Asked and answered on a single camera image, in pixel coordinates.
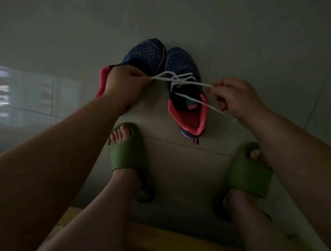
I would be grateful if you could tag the person's left hand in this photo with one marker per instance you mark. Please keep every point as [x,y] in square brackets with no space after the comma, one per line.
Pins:
[124,85]

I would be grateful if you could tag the person's right hand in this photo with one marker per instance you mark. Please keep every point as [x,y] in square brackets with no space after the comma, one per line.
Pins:
[238,100]

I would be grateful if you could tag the blue knit sneaker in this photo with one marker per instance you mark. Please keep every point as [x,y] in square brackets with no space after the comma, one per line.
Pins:
[183,62]
[147,54]

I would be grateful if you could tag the white shoelace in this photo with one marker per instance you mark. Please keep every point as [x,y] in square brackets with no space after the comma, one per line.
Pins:
[196,84]

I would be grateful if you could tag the person's left forearm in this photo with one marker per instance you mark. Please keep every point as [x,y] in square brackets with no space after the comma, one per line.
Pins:
[44,175]

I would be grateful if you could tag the person's right forearm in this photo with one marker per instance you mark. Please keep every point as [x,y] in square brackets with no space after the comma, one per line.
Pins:
[297,160]

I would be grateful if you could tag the person's right leg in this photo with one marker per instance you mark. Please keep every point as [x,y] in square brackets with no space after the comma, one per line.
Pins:
[248,217]

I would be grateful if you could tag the person's leg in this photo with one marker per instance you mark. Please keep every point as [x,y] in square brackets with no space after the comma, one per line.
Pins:
[103,207]
[248,217]

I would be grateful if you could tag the person's left leg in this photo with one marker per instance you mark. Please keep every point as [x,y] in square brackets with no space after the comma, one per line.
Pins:
[103,207]

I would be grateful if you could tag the green foam slipper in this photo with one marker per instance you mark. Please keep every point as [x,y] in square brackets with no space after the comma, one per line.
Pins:
[126,155]
[248,173]

